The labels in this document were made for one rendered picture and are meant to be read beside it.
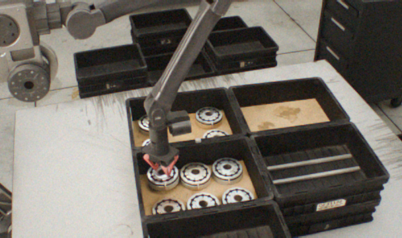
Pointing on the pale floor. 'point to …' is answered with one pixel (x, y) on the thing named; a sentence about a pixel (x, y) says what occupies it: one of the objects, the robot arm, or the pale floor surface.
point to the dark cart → (369, 46)
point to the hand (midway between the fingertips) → (162, 170)
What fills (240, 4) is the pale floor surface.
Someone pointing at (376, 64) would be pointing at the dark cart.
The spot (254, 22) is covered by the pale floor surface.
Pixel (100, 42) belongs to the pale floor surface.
